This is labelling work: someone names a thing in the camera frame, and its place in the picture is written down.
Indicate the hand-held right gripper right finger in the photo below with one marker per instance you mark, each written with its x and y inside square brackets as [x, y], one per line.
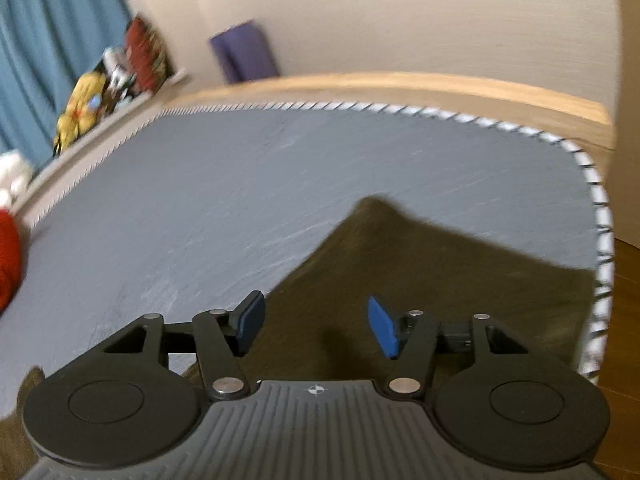
[382, 327]

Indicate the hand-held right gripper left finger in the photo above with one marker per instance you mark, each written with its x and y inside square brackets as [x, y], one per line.
[250, 321]

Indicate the grey mattress with patterned edge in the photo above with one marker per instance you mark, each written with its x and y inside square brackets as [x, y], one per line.
[250, 185]

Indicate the red cloth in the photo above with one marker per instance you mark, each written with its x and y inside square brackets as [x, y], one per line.
[7, 260]

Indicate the purple mat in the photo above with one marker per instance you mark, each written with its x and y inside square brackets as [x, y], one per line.
[245, 52]

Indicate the yellow plush toy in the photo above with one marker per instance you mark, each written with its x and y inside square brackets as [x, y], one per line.
[80, 110]

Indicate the white plush toy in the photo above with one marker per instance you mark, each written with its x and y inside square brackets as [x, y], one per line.
[12, 177]

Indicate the panda plush toy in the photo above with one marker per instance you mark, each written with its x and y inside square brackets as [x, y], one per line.
[117, 75]

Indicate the red patterned cushion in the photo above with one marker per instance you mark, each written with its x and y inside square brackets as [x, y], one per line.
[145, 57]

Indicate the blue curtain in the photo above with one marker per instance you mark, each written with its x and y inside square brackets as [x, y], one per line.
[45, 50]

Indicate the wooden bed frame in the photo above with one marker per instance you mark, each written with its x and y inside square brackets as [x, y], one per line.
[400, 87]

